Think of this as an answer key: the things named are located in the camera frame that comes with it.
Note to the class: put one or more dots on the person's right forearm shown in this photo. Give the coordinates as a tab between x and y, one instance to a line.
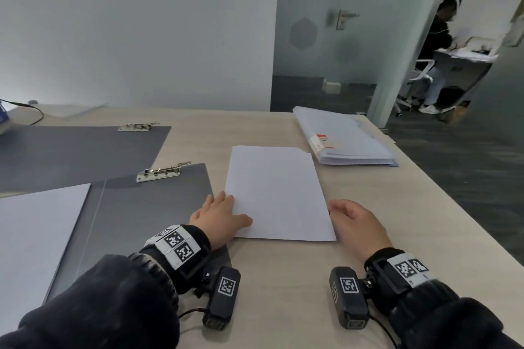
442	316

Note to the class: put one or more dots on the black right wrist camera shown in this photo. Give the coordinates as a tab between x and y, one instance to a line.
348	297

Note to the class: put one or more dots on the person's right thumb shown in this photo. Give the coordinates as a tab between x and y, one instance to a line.
339	206

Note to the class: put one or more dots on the left wrist marker band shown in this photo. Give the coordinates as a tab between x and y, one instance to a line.
178	244

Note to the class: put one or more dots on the person's left forearm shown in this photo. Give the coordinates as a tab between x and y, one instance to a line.
102	303

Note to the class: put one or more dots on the grey hexagon door sticker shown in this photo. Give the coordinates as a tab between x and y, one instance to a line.
303	33

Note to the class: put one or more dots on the white desk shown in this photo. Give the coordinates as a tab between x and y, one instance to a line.
466	70

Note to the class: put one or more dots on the right wrist marker band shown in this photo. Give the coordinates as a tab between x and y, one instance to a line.
405	271

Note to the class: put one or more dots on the frosted glass door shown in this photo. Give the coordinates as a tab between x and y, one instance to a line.
356	54

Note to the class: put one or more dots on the large white paper sheet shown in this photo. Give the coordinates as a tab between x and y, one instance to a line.
37	246

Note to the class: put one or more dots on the person's right hand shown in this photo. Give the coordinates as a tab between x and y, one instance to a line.
362	230

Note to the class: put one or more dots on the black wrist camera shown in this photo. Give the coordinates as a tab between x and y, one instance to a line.
348	297
223	297

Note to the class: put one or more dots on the white office chair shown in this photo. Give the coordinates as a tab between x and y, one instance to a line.
417	81

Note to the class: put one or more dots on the brown cardboard box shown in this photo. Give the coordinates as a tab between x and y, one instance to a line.
454	112

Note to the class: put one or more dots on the person's left hand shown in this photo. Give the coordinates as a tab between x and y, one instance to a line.
217	220

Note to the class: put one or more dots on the clear folder with papers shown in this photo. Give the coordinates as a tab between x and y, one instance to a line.
348	138

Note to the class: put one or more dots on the blue and white device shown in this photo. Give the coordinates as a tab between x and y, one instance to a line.
4	117

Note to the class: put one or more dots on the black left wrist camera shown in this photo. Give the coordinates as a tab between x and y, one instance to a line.
223	297

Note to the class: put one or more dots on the small white floor box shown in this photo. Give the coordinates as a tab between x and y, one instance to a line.
332	87

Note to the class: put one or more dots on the grey clipboard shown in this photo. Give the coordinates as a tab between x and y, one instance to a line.
77	156
135	222

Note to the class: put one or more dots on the wrist marker band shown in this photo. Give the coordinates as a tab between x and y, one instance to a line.
405	271
178	244

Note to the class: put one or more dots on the metal clipboard clip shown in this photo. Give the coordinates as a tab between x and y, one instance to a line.
161	172
137	127

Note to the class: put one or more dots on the person's left thumb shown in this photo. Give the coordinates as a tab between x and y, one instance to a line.
242	222

